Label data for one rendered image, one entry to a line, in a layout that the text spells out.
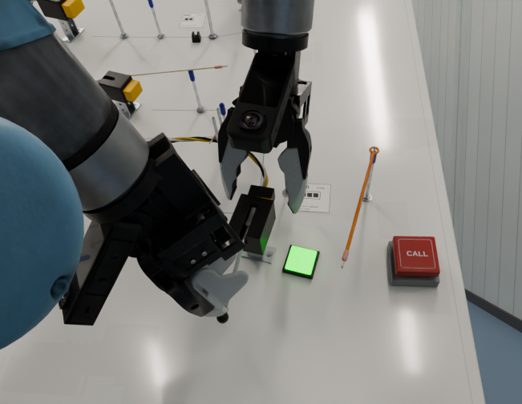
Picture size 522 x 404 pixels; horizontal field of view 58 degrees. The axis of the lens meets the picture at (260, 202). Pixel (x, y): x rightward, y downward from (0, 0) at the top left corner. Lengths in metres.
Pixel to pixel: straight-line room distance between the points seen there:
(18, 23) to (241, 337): 0.41
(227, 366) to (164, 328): 0.09
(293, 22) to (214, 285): 0.27
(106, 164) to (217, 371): 0.32
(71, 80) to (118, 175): 0.07
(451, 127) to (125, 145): 4.30
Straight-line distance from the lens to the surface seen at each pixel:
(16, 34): 0.30
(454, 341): 0.60
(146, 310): 0.62
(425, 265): 0.59
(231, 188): 0.58
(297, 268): 0.60
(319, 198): 0.67
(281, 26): 0.49
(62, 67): 0.32
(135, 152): 0.35
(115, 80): 0.80
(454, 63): 4.63
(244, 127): 0.45
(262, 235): 0.54
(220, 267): 0.50
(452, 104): 4.58
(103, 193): 0.34
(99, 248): 0.39
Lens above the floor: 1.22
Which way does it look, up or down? 5 degrees down
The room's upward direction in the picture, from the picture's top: straight up
